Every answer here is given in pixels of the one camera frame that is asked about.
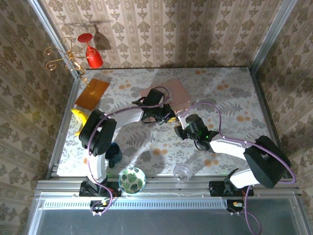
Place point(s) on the dark blue mug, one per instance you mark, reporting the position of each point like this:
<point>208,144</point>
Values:
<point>114,153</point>

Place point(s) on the clear drinking glass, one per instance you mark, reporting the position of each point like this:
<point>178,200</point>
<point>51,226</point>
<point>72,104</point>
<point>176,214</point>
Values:
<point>181,172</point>

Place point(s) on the red wine glass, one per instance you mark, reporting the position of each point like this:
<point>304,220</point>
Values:
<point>94,58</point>

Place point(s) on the pink square board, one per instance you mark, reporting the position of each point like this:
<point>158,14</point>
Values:
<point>179,95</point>

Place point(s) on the green leaf pattern bowl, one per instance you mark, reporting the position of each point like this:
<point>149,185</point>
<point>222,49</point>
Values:
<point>132,181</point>

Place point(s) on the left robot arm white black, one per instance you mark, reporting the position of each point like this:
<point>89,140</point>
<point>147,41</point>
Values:
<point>97,132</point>

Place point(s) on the aluminium extrusion frame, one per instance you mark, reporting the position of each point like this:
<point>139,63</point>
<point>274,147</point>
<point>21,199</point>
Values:
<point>171,188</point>

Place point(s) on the yellow banana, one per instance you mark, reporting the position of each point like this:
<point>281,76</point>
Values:
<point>79,114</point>

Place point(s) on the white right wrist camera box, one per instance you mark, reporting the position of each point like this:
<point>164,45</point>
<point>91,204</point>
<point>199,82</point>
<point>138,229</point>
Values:
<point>181,120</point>

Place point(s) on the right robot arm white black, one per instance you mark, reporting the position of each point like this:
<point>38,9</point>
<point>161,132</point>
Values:
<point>264,161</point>

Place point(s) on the black connector block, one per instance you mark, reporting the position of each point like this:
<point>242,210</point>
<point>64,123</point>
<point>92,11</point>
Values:
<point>99,205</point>
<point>234,205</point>

